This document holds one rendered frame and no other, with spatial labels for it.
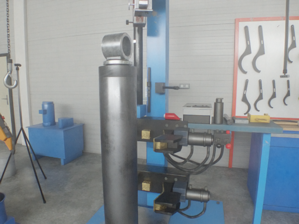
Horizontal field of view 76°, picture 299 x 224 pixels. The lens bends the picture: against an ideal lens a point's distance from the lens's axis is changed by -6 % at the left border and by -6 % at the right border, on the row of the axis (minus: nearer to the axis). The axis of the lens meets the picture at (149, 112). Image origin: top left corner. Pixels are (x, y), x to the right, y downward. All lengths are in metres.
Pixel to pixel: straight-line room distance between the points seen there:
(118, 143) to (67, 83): 3.38
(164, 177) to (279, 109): 2.32
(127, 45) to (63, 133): 2.65
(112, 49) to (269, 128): 1.25
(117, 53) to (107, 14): 3.01
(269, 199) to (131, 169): 1.84
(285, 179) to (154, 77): 1.75
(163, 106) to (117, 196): 0.98
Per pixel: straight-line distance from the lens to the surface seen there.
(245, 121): 1.77
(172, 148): 1.45
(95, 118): 4.10
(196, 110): 1.64
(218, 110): 1.67
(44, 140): 3.96
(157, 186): 1.90
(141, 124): 1.75
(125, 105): 1.08
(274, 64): 3.56
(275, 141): 2.43
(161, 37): 1.94
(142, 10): 1.38
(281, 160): 2.51
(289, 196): 2.70
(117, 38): 1.13
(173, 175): 1.82
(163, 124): 1.70
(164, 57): 1.90
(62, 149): 3.74
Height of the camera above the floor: 1.37
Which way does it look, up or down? 8 degrees down
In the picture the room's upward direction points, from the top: straight up
